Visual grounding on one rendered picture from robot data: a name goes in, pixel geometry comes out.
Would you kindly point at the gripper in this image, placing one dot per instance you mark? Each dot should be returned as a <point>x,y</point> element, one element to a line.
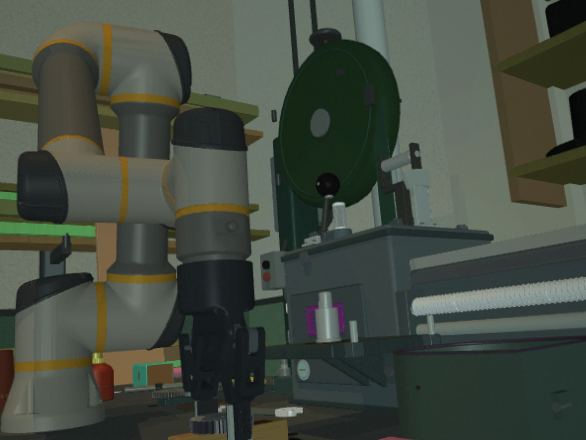
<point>215,286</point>

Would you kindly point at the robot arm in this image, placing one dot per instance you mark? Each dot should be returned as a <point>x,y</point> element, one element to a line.
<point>137,183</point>

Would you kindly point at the grey gear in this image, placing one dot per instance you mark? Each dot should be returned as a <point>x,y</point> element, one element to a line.
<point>206,425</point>

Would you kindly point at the dark grey rack shelf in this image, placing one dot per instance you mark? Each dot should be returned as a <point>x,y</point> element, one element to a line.
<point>320,350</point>

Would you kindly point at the white stud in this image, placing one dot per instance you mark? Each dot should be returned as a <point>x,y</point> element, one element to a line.
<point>328,320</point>

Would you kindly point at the small white peg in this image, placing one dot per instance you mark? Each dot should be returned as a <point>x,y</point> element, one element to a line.
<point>430,324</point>
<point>353,332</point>

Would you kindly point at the brown box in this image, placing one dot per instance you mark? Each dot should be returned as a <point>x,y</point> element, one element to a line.
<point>160,372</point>

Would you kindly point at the white flat wrench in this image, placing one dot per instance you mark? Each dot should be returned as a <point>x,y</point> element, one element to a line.
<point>288,410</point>

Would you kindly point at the round white gauge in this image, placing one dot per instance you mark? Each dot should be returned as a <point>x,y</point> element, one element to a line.
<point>303,370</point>

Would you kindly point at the green block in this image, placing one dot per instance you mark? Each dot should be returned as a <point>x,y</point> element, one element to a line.
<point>139,375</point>

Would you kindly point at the red canister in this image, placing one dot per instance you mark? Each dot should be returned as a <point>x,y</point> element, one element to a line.
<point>103,375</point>

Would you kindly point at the grey control box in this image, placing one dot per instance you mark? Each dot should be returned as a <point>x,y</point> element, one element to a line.
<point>274,263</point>

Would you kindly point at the grey lathe body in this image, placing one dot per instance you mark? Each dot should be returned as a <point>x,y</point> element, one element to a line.
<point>366,261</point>

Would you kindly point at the white cylindrical knob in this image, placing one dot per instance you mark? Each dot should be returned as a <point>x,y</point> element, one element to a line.
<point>340,216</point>

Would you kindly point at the red container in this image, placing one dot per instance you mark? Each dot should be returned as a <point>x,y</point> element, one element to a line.
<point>5,375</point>

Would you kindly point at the black ball lever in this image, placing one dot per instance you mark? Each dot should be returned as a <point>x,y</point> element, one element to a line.
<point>328,184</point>

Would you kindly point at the dark green bin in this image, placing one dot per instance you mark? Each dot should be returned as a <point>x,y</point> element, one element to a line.
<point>480,393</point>

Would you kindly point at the white upright block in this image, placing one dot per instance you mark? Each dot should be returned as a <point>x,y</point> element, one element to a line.
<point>419,197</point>

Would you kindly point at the white lead screw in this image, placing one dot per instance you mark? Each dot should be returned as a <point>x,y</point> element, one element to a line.
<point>499,293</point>

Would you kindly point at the dark green round cover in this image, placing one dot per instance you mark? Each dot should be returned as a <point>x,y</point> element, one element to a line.
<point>338,82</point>

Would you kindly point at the black round cap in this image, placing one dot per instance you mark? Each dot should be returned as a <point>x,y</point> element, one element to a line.
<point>325,36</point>

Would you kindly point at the white vertical pipe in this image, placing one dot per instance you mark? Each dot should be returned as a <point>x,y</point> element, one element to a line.
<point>368,23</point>

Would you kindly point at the brown wooden shelf unit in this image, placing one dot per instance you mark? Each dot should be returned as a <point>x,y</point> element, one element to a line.
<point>526,114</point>

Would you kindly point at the black bracket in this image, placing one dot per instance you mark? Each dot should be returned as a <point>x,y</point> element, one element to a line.
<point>55,256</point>

